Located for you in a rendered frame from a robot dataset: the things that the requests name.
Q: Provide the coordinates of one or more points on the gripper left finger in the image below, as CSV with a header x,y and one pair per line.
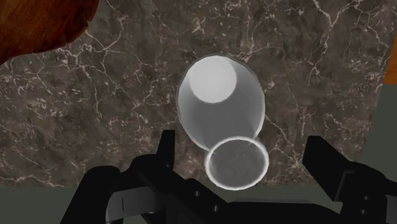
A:
x,y
145,183

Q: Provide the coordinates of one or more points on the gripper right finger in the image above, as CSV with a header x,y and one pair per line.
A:
x,y
347,180

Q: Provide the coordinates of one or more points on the clear glass cup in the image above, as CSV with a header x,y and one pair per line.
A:
x,y
221,118

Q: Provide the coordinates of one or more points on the reddish brown wooden object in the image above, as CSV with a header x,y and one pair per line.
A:
x,y
37,24

